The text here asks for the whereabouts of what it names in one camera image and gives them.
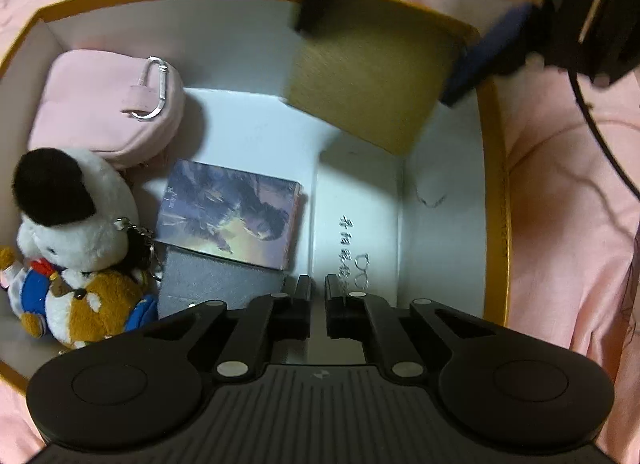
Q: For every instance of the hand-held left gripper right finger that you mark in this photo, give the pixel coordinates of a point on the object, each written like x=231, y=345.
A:
x=334, y=296

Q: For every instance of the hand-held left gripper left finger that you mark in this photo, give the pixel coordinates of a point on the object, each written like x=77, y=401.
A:
x=302, y=296

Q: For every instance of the gold cardboard box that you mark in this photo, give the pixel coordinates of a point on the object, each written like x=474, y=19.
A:
x=370, y=79

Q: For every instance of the orange storage box white interior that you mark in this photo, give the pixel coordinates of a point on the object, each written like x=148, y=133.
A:
x=350, y=184

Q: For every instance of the picture card box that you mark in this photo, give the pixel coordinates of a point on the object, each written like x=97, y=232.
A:
x=230, y=209

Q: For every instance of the pink printed blanket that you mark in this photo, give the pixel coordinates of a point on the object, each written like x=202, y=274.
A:
x=560, y=204

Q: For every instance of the brown and white plush toy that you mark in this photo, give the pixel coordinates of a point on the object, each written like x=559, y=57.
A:
x=95, y=309

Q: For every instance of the white plush dog black ear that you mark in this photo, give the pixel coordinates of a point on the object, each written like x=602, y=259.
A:
x=75, y=214

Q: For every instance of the pink pouch with carabiner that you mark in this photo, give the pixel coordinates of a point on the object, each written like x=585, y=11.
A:
x=95, y=104

